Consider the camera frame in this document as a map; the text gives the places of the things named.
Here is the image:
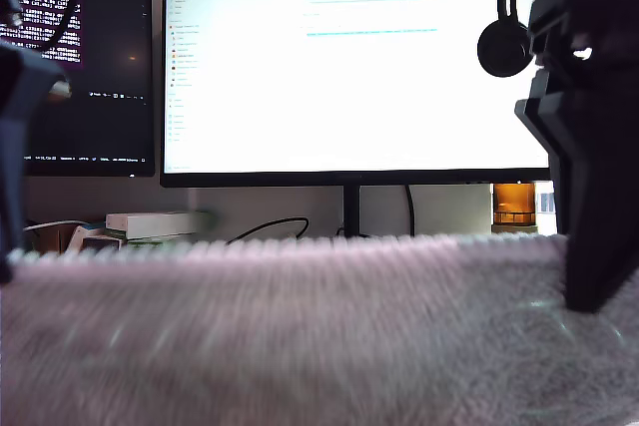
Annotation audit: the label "large monitor white screen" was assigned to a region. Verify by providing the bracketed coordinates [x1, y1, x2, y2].
[160, 0, 554, 240]

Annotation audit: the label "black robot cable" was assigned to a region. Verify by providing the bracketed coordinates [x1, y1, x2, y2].
[42, 0, 82, 63]

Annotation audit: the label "white cable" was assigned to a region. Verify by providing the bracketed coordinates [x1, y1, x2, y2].
[22, 219, 89, 237]

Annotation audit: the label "small white blue box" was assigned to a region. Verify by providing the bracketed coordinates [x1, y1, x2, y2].
[64, 225, 109, 252]

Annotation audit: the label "amber glass jar grey base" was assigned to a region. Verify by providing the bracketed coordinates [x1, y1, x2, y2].
[491, 184, 538, 235]

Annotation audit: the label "brown wooden block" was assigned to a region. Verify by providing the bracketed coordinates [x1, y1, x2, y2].
[37, 223, 76, 253]

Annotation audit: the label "black headphones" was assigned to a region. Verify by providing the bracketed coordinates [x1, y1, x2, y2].
[476, 0, 538, 79]

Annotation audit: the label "dark terminal monitor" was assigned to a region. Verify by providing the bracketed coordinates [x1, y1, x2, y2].
[0, 0, 157, 179]

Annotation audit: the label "black monitor cable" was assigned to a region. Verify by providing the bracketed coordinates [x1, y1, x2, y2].
[404, 185, 416, 237]

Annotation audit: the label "grey tea towel white hem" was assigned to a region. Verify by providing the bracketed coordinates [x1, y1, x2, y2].
[0, 231, 639, 426]

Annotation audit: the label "black cable with plug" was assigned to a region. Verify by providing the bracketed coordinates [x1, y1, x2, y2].
[227, 216, 311, 247]

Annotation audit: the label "long white box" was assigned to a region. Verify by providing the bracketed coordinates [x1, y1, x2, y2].
[106, 211, 216, 240]

